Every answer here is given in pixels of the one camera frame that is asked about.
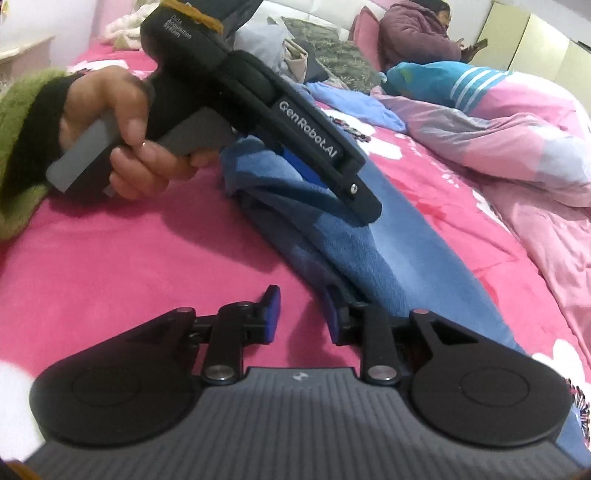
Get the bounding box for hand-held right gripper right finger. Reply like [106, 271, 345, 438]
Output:
[323, 286, 481, 385]

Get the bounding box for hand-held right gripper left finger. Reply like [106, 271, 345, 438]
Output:
[115, 285, 281, 385]

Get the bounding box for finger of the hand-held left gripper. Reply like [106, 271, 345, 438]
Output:
[277, 145, 326, 188]

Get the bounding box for blue jeans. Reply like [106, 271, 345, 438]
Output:
[219, 136, 591, 467]

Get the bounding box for person's left forearm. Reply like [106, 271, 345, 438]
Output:
[0, 67, 81, 241]

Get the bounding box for person's left hand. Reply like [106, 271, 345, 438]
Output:
[60, 65, 220, 201]

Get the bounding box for grey garment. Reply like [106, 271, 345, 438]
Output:
[233, 18, 289, 65]

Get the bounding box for light blue cloth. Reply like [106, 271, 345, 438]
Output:
[307, 80, 407, 134]

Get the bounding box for beige bag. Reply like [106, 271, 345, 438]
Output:
[281, 37, 310, 84]

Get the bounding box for cream blanket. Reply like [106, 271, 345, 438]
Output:
[105, 9, 153, 47]

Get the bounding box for green leaf pillow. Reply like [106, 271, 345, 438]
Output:
[281, 16, 384, 90]

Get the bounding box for pink white headboard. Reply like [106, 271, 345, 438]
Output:
[259, 0, 402, 33]

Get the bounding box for pink pillow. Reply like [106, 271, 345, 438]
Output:
[348, 7, 386, 70]

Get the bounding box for pink floral bed sheet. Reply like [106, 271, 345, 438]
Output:
[0, 37, 591, 467]

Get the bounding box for teal striped blanket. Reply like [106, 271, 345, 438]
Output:
[383, 60, 513, 116]

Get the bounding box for pale nightstand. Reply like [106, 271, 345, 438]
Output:
[0, 34, 56, 79]

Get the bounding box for pink grey floral duvet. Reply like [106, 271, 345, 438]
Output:
[369, 69, 591, 370]

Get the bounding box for cream wardrobe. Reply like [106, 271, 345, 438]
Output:
[475, 0, 591, 84]

